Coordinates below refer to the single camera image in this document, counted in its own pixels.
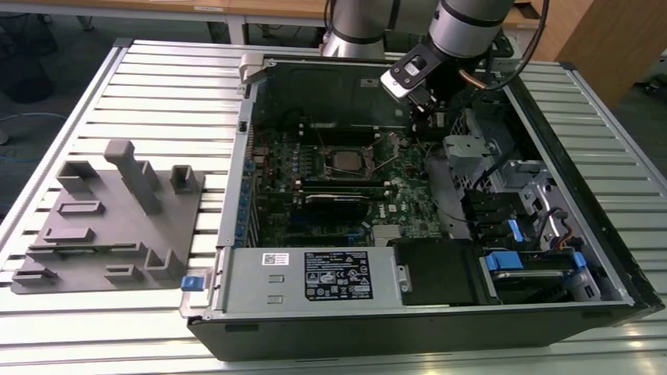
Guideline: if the silver CPU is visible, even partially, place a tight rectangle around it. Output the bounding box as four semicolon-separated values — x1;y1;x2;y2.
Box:
330;149;364;170

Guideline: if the metal locking lever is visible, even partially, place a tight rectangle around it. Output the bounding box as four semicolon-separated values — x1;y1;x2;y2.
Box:
322;160;378;177
310;123;328;153

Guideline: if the CPU socket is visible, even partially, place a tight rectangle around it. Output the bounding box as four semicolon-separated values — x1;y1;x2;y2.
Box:
320;146;381;180

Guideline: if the silver metal drive cage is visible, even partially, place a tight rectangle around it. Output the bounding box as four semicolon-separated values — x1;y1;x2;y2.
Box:
441;93;561;243

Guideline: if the green motherboard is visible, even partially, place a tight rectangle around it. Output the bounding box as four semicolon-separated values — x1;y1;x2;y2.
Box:
249;128;460;249

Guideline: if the black graphics card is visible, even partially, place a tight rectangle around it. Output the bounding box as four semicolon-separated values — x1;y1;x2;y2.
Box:
257;191;372;227

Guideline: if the small silver heatsink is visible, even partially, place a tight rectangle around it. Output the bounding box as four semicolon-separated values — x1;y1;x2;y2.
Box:
372;224;405;240

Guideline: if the wooden cabinet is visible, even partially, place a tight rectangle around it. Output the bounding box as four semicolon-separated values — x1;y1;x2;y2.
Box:
520;0;667;109

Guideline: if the black chair base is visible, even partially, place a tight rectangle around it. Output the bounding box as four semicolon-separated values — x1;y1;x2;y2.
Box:
632;54;667;97

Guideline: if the wooden desk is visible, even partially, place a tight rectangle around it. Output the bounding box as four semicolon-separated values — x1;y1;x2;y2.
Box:
228;0;546;59
0;0;233;44

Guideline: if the blue disk carrier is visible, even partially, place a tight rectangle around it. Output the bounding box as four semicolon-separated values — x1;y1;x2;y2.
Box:
481;251;588;304

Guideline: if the black fan shroud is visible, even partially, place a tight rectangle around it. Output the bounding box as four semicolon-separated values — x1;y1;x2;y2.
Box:
393;238;501;308

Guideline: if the silver power supply unit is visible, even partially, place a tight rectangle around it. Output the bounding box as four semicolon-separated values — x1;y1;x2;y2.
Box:
210;246;405;313

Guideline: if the black open PC case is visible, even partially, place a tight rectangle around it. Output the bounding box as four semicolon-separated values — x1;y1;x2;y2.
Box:
178;52;667;363

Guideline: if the grey parts rack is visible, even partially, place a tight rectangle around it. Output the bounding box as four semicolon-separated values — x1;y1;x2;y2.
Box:
8;139;208;296

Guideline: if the black office chair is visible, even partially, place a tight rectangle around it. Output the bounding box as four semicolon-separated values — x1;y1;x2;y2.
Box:
0;11;58;105

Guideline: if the copper coloured hose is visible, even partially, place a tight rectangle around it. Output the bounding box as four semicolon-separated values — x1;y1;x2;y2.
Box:
456;68;488;89

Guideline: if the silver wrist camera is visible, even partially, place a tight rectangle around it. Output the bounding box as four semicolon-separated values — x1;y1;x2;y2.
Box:
378;54;444;105

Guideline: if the black diagonal cable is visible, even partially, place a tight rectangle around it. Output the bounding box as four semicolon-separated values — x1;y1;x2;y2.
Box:
470;140;520;192

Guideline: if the black camera cable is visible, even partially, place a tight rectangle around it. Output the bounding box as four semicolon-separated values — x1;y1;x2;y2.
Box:
454;0;550;109

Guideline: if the black plastic bracket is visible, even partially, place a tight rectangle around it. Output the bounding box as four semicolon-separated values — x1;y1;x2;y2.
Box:
460;191;526;241

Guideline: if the coloured wire bundle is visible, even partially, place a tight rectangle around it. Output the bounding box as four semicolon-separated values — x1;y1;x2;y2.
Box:
550;230;578;251

